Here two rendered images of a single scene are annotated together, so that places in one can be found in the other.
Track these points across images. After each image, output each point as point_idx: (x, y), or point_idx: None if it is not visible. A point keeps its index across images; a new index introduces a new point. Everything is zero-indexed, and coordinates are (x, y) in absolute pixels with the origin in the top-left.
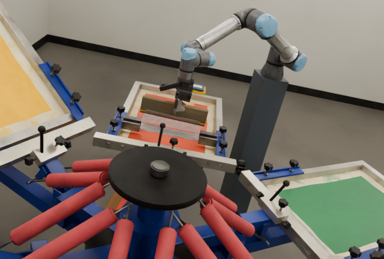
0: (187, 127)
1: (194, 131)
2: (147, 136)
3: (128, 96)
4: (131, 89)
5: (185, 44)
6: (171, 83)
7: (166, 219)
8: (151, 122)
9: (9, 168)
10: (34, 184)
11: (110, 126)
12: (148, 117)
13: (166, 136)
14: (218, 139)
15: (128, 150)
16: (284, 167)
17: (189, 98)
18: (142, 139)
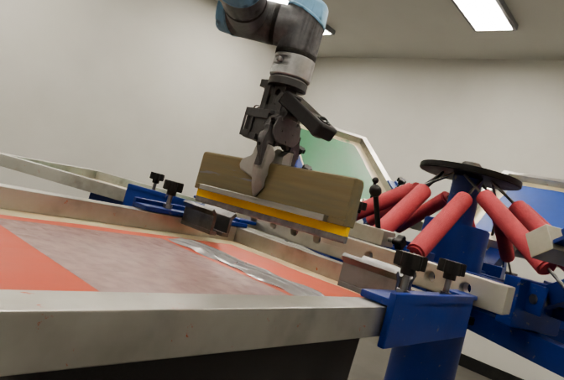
0: (166, 247)
1: (165, 242)
2: (325, 288)
3: (268, 307)
4: (172, 308)
5: None
6: (310, 107)
7: None
8: (263, 288)
9: None
10: None
11: (455, 295)
12: (253, 292)
13: (269, 270)
14: (182, 211)
15: (498, 172)
16: (158, 191)
17: None
18: (347, 294)
